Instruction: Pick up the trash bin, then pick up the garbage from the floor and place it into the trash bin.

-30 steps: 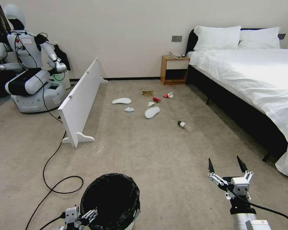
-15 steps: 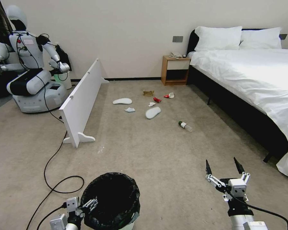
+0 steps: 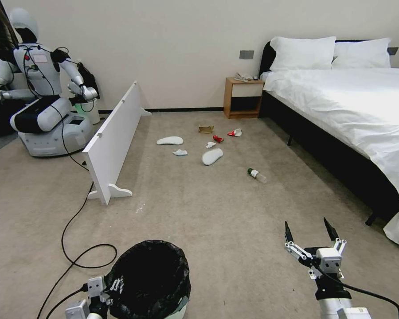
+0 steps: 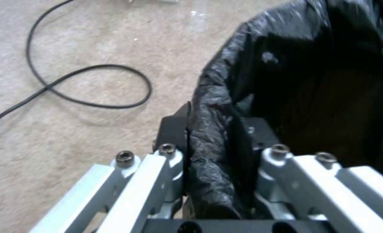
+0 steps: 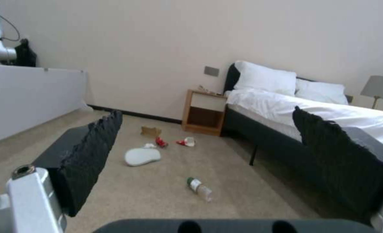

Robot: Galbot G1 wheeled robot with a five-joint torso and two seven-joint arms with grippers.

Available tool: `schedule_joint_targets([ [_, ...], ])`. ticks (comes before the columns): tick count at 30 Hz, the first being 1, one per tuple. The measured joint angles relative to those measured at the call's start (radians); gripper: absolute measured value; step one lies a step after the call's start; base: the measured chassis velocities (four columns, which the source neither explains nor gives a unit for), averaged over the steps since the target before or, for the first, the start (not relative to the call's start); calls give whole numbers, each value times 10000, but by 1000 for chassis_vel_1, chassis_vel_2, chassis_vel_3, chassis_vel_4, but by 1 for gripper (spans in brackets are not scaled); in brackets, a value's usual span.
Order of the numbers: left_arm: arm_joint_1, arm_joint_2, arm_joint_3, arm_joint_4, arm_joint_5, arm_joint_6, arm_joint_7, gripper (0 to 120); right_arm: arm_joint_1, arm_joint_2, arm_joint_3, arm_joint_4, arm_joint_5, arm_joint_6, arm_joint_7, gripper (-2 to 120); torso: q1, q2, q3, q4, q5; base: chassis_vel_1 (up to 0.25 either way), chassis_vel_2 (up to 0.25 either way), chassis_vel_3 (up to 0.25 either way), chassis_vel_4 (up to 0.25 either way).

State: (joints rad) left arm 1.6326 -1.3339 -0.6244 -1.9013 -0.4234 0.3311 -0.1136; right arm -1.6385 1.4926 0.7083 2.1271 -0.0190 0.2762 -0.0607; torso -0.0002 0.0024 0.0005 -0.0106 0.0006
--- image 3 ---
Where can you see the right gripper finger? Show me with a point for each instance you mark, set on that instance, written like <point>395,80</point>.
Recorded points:
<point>290,237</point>
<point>332,232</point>

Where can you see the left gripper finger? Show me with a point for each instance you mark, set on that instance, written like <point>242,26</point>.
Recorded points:
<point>107,301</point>
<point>117,285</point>

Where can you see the black bin liner bag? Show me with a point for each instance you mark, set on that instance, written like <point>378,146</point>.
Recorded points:
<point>149,279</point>

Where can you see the white trash bin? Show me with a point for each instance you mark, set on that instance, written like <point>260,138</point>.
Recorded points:
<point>183,307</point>

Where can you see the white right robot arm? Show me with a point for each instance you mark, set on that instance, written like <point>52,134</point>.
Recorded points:
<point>339,310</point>

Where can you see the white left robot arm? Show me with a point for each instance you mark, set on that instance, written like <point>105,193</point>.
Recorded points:
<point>75,310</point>

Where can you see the small white waste bin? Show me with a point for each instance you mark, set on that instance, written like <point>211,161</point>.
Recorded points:
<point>91,113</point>

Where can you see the clear bottle green cap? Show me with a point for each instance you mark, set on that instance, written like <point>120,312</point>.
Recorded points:
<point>256,175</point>

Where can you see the white slipper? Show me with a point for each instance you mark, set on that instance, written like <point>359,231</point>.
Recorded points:
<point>169,141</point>
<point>212,157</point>

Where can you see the red and white packet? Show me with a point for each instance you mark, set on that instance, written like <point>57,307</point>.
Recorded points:
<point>234,133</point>

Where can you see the crumpled white paper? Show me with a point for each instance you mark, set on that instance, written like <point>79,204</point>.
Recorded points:
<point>210,145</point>

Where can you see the crushed red can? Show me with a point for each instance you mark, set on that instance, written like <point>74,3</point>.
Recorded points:
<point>218,138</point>

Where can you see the white duvet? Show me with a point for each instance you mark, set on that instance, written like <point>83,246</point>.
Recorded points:
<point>352,106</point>

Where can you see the brown cardboard box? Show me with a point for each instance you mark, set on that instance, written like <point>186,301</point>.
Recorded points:
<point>206,129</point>

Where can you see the crumpled pale blue paper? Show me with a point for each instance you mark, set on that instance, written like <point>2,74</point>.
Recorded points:
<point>180,153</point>

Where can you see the white partition board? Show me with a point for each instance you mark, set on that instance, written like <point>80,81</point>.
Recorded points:
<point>114,143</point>

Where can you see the wooden nightstand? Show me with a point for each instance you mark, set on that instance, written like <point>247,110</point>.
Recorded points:
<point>242,89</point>

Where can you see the white desk telephone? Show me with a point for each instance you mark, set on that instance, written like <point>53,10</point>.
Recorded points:
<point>242,76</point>

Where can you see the white pillow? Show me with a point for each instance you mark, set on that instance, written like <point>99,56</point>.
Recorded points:
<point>302,53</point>
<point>362,53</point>

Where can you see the white humanoid robot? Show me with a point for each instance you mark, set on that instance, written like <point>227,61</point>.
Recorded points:
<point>41,113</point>

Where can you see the black cloth bag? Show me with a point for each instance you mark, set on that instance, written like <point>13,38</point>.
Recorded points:
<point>90,81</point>

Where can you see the dark leafy plant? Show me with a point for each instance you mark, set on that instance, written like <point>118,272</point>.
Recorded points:
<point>0,36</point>

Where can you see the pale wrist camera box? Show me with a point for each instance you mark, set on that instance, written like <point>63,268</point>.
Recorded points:
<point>95,286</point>
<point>328,260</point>

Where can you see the black bed frame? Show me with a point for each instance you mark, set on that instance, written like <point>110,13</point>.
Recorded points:
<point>322,133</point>

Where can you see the grey wall switch panel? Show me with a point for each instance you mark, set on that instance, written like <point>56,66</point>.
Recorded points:
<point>392,51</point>
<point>247,54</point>

